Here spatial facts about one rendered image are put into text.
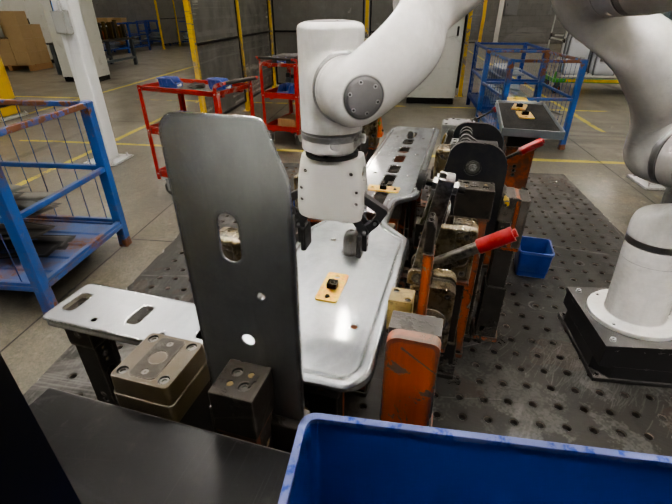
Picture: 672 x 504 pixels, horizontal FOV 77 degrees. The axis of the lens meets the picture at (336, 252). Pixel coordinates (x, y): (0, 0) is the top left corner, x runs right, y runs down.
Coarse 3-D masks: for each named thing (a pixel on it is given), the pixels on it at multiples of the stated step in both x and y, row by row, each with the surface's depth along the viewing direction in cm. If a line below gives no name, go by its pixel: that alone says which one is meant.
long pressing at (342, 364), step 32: (416, 128) 166; (384, 160) 131; (416, 160) 131; (384, 192) 109; (416, 192) 107; (320, 224) 92; (352, 224) 92; (384, 224) 91; (320, 256) 80; (352, 256) 80; (384, 256) 80; (352, 288) 71; (384, 288) 71; (320, 320) 64; (352, 320) 64; (384, 320) 63; (320, 352) 58; (352, 352) 58; (320, 384) 54; (352, 384) 53
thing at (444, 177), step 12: (420, 180) 57; (432, 180) 57; (444, 180) 55; (444, 192) 56; (456, 192) 57; (432, 204) 57; (444, 204) 57; (420, 240) 61; (420, 252) 62; (420, 264) 62
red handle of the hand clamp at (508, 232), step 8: (496, 232) 59; (504, 232) 58; (512, 232) 58; (480, 240) 59; (488, 240) 59; (496, 240) 58; (504, 240) 58; (512, 240) 58; (464, 248) 61; (472, 248) 60; (480, 248) 59; (488, 248) 59; (440, 256) 63; (448, 256) 62; (456, 256) 61; (464, 256) 61; (440, 264) 63
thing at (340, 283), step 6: (330, 276) 74; (336, 276) 74; (342, 276) 74; (348, 276) 74; (324, 282) 72; (336, 282) 71; (342, 282) 72; (324, 288) 71; (330, 288) 71; (336, 288) 71; (342, 288) 71; (318, 294) 69; (324, 294) 69; (330, 294) 69; (336, 294) 69; (318, 300) 68; (324, 300) 68; (330, 300) 68; (336, 300) 68
